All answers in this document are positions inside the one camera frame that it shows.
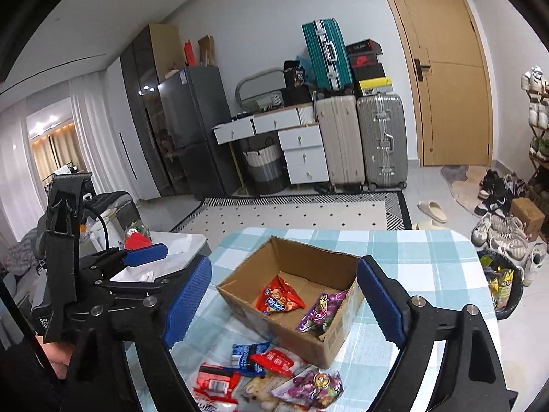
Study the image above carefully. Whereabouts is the black shoebox red lid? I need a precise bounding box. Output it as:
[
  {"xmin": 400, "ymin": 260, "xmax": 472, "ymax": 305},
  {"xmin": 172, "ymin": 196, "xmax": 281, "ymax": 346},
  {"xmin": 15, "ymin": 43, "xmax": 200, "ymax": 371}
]
[{"xmin": 345, "ymin": 39, "xmax": 382, "ymax": 56}]

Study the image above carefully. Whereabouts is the dark glossy cabinet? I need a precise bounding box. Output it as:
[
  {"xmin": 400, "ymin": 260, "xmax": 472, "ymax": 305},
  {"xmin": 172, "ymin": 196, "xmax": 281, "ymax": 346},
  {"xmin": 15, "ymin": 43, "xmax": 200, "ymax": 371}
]
[{"xmin": 120, "ymin": 23, "xmax": 185, "ymax": 196}]

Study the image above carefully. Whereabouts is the silver suitcase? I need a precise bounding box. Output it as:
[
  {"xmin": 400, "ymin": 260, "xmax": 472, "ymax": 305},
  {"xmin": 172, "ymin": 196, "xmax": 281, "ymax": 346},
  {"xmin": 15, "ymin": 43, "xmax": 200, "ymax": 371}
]
[{"xmin": 356, "ymin": 93, "xmax": 408, "ymax": 192}]

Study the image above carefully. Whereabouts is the blue snack packet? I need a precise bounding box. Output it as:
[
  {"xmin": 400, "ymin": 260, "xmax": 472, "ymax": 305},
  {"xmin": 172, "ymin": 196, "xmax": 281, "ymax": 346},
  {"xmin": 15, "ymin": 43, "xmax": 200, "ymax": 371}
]
[{"xmin": 232, "ymin": 342, "xmax": 272, "ymax": 376}]

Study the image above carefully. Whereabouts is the black trash bin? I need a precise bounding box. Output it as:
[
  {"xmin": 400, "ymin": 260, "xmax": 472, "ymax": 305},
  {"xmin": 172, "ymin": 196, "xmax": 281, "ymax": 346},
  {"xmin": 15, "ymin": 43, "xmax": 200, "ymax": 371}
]
[{"xmin": 476, "ymin": 249, "xmax": 525, "ymax": 320}]

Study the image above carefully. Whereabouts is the red white snack packet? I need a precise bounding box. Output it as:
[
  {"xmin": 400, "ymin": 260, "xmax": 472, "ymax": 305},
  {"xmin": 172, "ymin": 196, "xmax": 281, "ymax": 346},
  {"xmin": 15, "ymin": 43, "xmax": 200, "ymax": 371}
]
[{"xmin": 192, "ymin": 363, "xmax": 243, "ymax": 412}]

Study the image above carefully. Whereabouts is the person's left hand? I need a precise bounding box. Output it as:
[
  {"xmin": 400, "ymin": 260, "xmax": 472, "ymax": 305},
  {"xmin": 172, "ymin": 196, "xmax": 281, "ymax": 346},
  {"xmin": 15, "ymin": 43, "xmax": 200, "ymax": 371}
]
[{"xmin": 45, "ymin": 342, "xmax": 71, "ymax": 380}]

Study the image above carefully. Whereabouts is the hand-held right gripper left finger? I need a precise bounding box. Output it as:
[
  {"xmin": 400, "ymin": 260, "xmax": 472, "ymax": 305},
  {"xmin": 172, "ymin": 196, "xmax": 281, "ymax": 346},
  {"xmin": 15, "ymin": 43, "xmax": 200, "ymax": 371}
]
[{"xmin": 64, "ymin": 255, "xmax": 213, "ymax": 412}]

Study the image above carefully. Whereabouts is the oval mirror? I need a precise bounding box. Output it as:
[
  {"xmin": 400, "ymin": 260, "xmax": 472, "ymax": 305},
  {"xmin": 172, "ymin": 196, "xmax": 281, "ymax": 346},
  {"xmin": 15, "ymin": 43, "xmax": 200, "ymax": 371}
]
[{"xmin": 235, "ymin": 68, "xmax": 286, "ymax": 112}]

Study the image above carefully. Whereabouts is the dark grey sofa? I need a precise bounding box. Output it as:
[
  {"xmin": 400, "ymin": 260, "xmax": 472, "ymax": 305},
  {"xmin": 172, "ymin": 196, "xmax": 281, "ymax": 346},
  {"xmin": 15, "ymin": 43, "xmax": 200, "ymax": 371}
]
[{"xmin": 86, "ymin": 191, "xmax": 142, "ymax": 241}]

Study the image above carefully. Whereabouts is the purple grape snack packet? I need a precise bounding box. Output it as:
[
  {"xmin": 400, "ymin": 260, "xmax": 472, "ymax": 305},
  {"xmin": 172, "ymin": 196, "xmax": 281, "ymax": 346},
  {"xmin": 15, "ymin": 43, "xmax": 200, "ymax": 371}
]
[{"xmin": 271, "ymin": 367, "xmax": 345, "ymax": 404}]

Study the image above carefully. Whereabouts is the beige snack packet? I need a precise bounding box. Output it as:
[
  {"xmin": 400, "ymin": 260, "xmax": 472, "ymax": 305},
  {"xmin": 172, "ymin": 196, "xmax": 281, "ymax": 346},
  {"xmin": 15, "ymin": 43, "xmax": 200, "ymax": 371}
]
[{"xmin": 242, "ymin": 371, "xmax": 292, "ymax": 412}]

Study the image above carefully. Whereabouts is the white sheer curtain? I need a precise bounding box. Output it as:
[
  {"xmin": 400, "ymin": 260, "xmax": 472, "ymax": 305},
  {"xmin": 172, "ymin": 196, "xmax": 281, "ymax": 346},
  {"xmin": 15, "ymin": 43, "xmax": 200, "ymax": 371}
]
[{"xmin": 69, "ymin": 75, "xmax": 113, "ymax": 200}]

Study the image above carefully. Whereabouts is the scattered pile of shoes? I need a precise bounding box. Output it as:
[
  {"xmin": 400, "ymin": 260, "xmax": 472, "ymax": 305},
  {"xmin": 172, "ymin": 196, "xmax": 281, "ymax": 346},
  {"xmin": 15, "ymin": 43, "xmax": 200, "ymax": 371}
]
[{"xmin": 471, "ymin": 168, "xmax": 549, "ymax": 286}]

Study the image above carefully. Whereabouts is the plain black shoebox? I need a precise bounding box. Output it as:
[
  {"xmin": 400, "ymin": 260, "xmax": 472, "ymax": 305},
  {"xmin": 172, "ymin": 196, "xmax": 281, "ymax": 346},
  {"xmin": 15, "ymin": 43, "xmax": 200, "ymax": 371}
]
[{"xmin": 352, "ymin": 64, "xmax": 386, "ymax": 82}]

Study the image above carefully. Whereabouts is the beige suitcase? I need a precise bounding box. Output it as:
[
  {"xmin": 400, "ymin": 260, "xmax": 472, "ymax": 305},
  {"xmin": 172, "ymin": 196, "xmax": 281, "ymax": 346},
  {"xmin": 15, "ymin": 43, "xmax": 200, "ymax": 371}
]
[{"xmin": 315, "ymin": 93, "xmax": 369, "ymax": 194}]

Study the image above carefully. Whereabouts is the wooden shoe rack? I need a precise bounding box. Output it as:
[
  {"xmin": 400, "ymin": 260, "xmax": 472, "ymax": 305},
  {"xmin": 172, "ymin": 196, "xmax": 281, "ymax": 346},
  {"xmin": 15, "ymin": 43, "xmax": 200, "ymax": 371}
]
[{"xmin": 521, "ymin": 66, "xmax": 549, "ymax": 207}]

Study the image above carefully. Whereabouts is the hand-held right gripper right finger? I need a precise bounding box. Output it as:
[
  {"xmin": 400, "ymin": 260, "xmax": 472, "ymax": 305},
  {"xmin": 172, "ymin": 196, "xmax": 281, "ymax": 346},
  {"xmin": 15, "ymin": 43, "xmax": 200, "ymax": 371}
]
[{"xmin": 356, "ymin": 255, "xmax": 519, "ymax": 412}]

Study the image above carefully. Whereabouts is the dotted cream rug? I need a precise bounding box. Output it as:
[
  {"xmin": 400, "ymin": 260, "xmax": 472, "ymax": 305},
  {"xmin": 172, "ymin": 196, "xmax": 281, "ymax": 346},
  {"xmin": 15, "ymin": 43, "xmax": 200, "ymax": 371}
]
[{"xmin": 169, "ymin": 191, "xmax": 412, "ymax": 234}]

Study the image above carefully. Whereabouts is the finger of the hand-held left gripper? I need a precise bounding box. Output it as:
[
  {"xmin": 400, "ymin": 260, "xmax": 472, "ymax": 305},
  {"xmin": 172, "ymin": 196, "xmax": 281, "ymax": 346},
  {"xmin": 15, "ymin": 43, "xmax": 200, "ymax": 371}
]
[
  {"xmin": 79, "ymin": 242, "xmax": 169, "ymax": 285},
  {"xmin": 98, "ymin": 256, "xmax": 207, "ymax": 299}
]

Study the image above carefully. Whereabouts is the wooden door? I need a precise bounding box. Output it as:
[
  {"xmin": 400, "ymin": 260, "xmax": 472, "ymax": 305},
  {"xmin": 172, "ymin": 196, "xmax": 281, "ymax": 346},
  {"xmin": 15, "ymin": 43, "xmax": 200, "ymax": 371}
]
[{"xmin": 373, "ymin": 0, "xmax": 494, "ymax": 168}]

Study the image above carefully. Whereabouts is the white drawer dresser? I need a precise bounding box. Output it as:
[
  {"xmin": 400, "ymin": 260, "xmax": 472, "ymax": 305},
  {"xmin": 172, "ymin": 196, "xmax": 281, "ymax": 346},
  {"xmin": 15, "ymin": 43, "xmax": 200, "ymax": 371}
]
[{"xmin": 213, "ymin": 105, "xmax": 331, "ymax": 187}]

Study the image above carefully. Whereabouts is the brown cardboard box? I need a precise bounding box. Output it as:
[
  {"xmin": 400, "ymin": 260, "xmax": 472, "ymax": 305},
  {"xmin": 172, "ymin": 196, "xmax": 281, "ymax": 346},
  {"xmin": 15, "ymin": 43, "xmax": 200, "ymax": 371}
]
[{"xmin": 217, "ymin": 235, "xmax": 365, "ymax": 370}]

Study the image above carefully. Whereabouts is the grey white laundry basket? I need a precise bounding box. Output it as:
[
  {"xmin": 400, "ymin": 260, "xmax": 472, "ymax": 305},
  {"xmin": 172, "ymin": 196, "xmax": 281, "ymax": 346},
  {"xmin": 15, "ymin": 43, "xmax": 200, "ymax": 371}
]
[{"xmin": 241, "ymin": 137, "xmax": 289, "ymax": 195}]

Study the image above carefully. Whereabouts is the orange snack packet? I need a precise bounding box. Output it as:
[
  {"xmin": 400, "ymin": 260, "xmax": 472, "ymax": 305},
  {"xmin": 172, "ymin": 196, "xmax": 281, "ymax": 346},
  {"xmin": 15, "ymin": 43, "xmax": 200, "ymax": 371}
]
[{"xmin": 255, "ymin": 275, "xmax": 306, "ymax": 316}]

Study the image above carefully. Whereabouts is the small cardboard carton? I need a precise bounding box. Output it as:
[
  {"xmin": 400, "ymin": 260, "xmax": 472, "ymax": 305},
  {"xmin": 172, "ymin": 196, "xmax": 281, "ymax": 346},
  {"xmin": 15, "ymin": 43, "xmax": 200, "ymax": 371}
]
[{"xmin": 510, "ymin": 197, "xmax": 545, "ymax": 239}]

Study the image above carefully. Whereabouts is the red green snack bag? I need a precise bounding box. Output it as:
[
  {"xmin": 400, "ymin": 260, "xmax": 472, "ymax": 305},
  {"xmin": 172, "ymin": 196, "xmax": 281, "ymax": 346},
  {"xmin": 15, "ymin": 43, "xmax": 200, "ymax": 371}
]
[{"xmin": 124, "ymin": 220, "xmax": 154, "ymax": 250}]

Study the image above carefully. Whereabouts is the dark grey fridge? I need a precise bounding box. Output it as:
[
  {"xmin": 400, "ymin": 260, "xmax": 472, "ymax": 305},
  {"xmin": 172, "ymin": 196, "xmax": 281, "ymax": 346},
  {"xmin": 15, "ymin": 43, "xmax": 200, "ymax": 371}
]
[{"xmin": 156, "ymin": 66, "xmax": 234, "ymax": 200}]

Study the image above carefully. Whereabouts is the yellow black shoebox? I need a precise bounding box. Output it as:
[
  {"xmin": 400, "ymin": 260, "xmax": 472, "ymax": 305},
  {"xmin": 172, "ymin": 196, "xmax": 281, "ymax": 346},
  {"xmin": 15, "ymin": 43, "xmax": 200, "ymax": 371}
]
[{"xmin": 357, "ymin": 76, "xmax": 393, "ymax": 97}]

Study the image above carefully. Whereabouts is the black cable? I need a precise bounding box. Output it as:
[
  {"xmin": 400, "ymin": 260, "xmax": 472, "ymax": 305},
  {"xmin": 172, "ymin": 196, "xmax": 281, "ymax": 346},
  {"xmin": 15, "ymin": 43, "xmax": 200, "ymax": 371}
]
[{"xmin": 95, "ymin": 210, "xmax": 109, "ymax": 250}]

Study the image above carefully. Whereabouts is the purple pink snack packet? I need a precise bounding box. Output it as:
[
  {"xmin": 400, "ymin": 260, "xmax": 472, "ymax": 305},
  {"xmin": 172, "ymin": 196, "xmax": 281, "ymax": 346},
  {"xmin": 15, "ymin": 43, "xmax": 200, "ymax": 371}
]
[{"xmin": 297, "ymin": 290, "xmax": 349, "ymax": 336}]

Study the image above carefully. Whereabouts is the black box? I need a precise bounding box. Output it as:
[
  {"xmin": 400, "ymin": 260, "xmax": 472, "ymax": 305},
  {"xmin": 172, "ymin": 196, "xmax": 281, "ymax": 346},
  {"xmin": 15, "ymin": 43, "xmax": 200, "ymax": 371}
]
[{"xmin": 282, "ymin": 61, "xmax": 312, "ymax": 106}]

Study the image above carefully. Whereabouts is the beige grey door mat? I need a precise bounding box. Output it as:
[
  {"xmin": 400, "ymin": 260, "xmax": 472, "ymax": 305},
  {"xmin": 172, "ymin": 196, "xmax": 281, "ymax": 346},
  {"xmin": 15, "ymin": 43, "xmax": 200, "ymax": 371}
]
[{"xmin": 440, "ymin": 164, "xmax": 498, "ymax": 211}]

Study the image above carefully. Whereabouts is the shoe rack with shoes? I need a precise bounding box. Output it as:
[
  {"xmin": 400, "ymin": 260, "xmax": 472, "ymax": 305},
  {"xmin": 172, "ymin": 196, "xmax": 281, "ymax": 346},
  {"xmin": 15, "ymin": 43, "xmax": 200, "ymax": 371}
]
[{"xmin": 521, "ymin": 66, "xmax": 549, "ymax": 159}]

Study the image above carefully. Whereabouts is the brown paper bag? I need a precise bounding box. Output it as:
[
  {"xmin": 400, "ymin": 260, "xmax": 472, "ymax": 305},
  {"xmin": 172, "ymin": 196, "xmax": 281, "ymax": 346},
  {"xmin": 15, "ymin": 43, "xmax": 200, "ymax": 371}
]
[{"xmin": 197, "ymin": 35, "xmax": 216, "ymax": 67}]

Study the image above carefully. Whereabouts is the teal suitcase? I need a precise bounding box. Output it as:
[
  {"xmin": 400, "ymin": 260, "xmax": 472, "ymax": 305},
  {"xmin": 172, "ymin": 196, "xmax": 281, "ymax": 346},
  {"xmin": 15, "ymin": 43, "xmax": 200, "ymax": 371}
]
[{"xmin": 301, "ymin": 18, "xmax": 356, "ymax": 93}]

